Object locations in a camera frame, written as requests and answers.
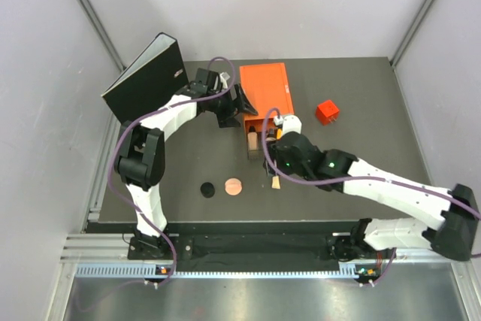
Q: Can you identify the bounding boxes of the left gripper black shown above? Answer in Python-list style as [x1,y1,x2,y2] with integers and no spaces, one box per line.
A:
[207,83,256,128]

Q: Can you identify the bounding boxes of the beige concealer tube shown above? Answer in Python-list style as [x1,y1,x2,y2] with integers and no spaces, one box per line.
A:
[271,168,280,189]

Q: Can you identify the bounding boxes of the clear pull-out drawer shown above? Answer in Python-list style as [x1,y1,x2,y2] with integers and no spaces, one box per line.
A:
[247,132,263,159]

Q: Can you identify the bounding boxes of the orange drawer box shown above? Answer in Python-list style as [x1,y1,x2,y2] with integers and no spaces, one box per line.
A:
[239,62,294,134]

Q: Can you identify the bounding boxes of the foundation bottle lighter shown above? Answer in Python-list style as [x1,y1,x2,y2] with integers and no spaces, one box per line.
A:
[247,126,259,152]

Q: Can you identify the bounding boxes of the foundation bottle darker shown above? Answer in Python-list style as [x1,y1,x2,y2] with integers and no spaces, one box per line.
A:
[266,129,277,143]

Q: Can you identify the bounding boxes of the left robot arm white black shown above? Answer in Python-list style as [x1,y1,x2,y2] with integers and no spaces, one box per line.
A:
[114,68,258,259]

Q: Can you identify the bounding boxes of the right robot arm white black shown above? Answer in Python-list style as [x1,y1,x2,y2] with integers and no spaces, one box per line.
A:
[266,132,480,261]

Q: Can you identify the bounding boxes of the pink round powder puff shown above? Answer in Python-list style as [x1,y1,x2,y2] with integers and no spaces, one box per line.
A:
[225,177,243,196]

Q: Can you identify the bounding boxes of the black round compact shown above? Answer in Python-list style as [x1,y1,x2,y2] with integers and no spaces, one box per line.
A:
[200,182,216,198]

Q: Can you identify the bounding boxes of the red cube plug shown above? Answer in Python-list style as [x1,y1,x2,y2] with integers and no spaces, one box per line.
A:
[315,100,340,126]

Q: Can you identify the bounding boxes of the black binder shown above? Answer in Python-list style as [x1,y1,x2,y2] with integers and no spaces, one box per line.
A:
[101,32,188,123]

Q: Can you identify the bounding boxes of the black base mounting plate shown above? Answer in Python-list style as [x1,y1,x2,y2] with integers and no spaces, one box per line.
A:
[127,221,392,272]

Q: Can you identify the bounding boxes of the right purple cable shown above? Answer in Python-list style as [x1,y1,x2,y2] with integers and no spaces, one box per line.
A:
[261,107,481,286]

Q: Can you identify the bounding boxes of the purple cable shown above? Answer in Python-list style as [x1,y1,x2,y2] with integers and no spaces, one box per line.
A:
[261,107,481,286]
[105,56,236,285]

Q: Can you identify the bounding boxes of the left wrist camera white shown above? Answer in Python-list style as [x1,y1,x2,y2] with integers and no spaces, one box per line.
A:
[219,71,231,91]

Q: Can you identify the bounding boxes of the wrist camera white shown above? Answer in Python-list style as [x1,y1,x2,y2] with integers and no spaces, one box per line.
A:
[274,114,302,136]
[219,71,231,91]

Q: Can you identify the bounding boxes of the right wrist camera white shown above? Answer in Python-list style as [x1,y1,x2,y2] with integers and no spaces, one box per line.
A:
[274,114,302,136]

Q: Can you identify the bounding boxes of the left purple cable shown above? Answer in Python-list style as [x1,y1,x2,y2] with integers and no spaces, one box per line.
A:
[105,56,236,285]

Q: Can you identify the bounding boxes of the grey cable duct strip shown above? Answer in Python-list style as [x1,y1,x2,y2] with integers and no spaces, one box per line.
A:
[75,263,378,280]

